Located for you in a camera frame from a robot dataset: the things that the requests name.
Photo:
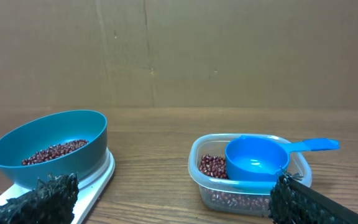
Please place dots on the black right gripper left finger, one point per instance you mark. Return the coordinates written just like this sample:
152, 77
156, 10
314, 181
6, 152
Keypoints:
50, 202

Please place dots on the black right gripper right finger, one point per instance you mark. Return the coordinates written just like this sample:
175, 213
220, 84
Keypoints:
294, 203

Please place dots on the blue plastic measuring scoop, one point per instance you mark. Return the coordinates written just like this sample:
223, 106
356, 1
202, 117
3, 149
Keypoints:
251, 158

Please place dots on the red beans in bowl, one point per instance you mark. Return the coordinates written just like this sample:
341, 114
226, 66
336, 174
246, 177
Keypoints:
54, 151

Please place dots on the teal plastic bowl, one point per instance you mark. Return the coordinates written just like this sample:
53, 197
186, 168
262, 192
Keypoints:
26, 140

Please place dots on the clear plastic food container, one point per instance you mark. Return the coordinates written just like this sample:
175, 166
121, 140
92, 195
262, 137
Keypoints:
214, 145

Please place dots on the red adzuki beans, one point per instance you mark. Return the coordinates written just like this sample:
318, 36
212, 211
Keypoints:
215, 166

